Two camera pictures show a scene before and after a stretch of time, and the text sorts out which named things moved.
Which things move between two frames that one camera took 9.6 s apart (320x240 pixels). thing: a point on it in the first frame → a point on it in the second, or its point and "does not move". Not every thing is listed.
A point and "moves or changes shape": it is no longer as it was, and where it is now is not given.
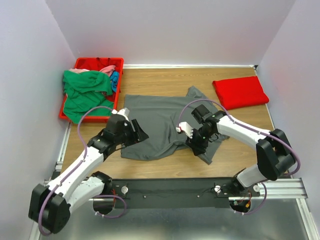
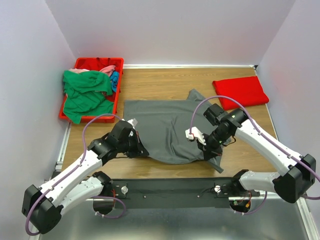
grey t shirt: x=159 y=116 moves or changes shape
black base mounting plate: x=177 y=193 does not move
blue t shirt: x=114 y=79 does not move
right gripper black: x=194 y=144 → x=209 y=151
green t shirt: x=86 y=90 does not move
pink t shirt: x=106 y=69 does not move
